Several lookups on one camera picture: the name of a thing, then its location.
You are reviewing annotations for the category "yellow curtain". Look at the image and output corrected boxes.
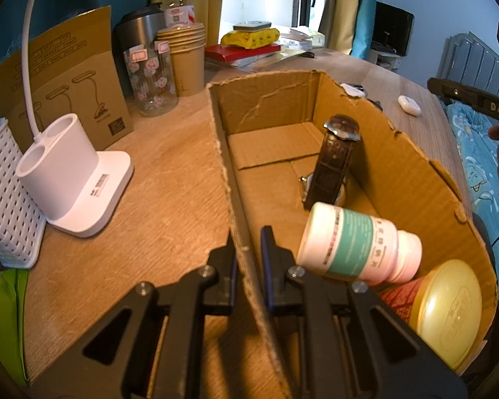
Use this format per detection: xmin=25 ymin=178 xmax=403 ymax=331
xmin=320 ymin=0 xmax=360 ymax=55
xmin=179 ymin=0 xmax=225 ymax=46

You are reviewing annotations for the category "teal label medicine bottle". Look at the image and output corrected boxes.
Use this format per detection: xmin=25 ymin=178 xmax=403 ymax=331
xmin=296 ymin=201 xmax=423 ymax=287

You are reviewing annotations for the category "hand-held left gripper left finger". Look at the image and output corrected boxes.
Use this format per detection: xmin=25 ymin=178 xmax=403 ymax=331
xmin=27 ymin=230 xmax=239 ymax=399

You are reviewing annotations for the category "brown strap wristwatch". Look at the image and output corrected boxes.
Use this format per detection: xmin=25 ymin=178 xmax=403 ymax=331
xmin=297 ymin=114 xmax=362 ymax=210

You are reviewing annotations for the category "printed clear glass jar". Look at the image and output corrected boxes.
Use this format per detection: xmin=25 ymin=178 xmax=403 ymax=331
xmin=123 ymin=41 xmax=179 ymax=117

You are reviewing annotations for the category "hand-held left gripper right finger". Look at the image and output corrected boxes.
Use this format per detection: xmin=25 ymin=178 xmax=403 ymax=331
xmin=260 ymin=225 xmax=470 ymax=399

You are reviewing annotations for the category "white plastic basket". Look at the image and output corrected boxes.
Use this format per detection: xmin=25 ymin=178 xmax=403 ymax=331
xmin=0 ymin=114 xmax=47 ymax=269

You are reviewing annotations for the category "white computer desk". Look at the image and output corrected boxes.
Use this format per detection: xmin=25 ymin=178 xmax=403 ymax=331
xmin=368 ymin=46 xmax=404 ymax=71

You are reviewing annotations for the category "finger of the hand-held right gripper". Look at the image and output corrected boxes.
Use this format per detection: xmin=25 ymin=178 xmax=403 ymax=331
xmin=427 ymin=77 xmax=499 ymax=118

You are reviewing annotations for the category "white earbuds case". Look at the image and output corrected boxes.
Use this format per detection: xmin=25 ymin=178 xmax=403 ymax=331
xmin=398 ymin=95 xmax=422 ymax=116

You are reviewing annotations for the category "steel thermos cup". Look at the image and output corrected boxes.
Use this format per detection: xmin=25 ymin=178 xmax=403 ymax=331
xmin=114 ymin=6 xmax=167 ymax=92

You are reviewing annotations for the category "grey bed headboard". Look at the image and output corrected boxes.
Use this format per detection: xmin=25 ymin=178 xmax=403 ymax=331
xmin=441 ymin=31 xmax=499 ymax=104

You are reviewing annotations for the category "red book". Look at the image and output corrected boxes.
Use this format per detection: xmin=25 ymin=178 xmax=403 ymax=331
xmin=204 ymin=43 xmax=281 ymax=66

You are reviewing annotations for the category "yellow wipes pack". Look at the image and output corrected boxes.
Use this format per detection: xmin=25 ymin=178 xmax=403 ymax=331
xmin=220 ymin=28 xmax=280 ymax=50

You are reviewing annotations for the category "blue printed blanket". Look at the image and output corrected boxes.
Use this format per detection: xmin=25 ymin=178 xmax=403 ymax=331
xmin=443 ymin=102 xmax=499 ymax=258

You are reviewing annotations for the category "clear water bottle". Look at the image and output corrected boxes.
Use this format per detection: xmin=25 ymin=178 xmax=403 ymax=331
xmin=162 ymin=0 xmax=196 ymax=30

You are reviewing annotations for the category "stack of paper cups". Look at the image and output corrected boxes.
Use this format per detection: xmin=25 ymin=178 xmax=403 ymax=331
xmin=157 ymin=23 xmax=206 ymax=97

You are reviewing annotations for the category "white desk lamp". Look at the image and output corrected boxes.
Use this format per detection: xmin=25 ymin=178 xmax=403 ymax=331
xmin=17 ymin=0 xmax=134 ymax=238

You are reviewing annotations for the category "printed cardboard lamp box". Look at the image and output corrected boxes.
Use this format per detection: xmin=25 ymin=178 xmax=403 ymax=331
xmin=0 ymin=5 xmax=134 ymax=152

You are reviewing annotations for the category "yellow lid jar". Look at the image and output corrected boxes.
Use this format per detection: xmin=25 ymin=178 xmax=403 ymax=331
xmin=378 ymin=259 xmax=483 ymax=370

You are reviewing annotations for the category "green packet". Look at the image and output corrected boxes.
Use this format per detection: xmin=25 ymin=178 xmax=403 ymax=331
xmin=0 ymin=266 xmax=30 ymax=385

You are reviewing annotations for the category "black monitor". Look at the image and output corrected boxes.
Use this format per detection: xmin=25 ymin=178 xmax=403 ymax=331
xmin=372 ymin=1 xmax=414 ymax=57

